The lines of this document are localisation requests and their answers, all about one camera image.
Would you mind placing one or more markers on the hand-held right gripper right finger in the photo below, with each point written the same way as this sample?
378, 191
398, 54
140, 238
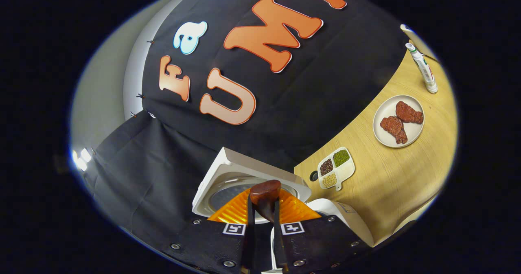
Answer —
313, 243

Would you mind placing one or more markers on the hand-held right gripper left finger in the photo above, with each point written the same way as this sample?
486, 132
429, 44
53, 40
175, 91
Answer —
211, 245

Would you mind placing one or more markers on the brown wooden spoon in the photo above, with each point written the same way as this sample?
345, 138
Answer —
264, 192

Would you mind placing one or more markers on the white rice cooker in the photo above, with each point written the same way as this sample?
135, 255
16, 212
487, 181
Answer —
228, 160

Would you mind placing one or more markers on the black table grommet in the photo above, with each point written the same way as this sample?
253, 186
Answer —
313, 176

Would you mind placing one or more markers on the white divided grain dish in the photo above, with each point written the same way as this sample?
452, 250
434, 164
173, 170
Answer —
346, 172

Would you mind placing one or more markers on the white round plate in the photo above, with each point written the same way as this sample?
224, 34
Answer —
382, 137

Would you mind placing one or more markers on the brown meat piece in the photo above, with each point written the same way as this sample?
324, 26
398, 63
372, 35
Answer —
394, 128
409, 112

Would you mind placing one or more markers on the black backdrop cloth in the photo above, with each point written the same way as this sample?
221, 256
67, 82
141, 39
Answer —
285, 103

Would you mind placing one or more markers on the ceiling light panel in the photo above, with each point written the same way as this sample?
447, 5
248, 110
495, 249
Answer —
81, 159

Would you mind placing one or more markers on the white bottle with green label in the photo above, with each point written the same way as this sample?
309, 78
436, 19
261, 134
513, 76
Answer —
423, 68

